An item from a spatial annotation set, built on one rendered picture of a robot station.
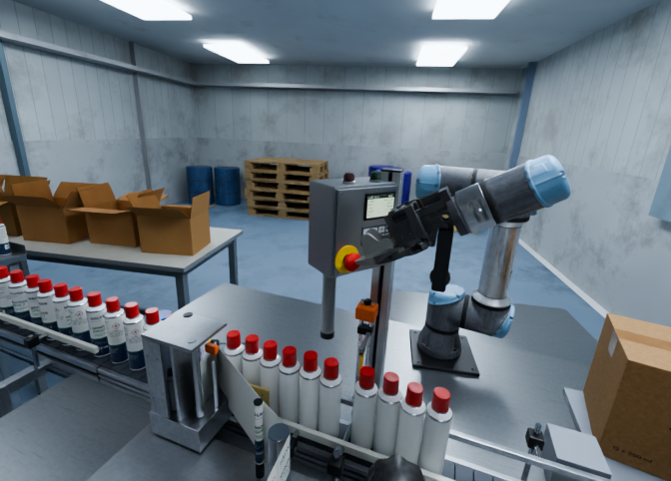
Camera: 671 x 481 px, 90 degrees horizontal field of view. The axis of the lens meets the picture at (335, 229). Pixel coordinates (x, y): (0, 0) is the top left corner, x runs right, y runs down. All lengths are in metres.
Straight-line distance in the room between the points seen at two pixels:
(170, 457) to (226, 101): 7.47
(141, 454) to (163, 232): 1.57
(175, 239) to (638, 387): 2.16
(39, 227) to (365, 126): 5.69
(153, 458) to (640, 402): 1.08
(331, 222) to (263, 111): 7.07
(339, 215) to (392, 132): 6.53
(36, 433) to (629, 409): 1.41
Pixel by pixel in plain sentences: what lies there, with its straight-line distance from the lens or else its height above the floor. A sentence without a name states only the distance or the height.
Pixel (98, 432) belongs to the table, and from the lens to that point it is 1.14.
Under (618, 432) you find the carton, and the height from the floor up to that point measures 0.93.
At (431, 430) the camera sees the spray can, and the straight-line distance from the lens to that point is 0.80.
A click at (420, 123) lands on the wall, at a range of 7.17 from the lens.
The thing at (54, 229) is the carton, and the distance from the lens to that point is 2.86.
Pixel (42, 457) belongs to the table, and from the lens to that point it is 1.14.
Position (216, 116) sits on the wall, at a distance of 8.12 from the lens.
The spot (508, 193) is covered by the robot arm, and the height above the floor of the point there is 1.50.
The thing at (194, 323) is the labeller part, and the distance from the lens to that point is 0.85.
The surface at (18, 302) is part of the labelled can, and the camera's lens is 1.54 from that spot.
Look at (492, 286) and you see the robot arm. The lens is 1.15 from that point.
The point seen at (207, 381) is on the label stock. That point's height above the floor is 0.99.
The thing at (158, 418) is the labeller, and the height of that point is 0.93.
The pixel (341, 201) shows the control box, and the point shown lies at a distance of 0.64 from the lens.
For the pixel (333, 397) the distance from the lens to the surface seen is 0.83.
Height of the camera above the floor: 1.57
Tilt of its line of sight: 16 degrees down
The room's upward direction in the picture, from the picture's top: 3 degrees clockwise
